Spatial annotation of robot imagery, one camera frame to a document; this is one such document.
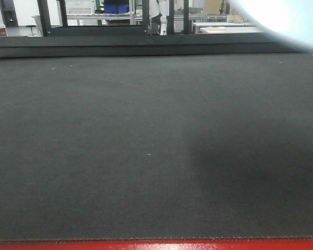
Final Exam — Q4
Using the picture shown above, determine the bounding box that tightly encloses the black metal frame rack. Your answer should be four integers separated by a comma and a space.
37, 1, 190, 37

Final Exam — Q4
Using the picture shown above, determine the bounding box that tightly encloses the white humanoid robot background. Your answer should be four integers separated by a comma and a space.
149, 0, 169, 35

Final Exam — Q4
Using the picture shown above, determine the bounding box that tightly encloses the pale blue round tray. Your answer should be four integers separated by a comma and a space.
234, 0, 313, 53

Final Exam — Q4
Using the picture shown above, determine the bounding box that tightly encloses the blue storage bins background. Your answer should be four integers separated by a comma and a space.
104, 4, 129, 14

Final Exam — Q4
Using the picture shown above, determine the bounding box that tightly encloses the black stool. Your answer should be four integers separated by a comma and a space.
26, 24, 37, 37

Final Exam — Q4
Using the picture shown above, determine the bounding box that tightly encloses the black woven table mat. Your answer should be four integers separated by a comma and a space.
0, 54, 313, 242

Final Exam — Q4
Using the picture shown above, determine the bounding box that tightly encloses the white lab table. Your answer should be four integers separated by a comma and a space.
192, 22, 263, 34

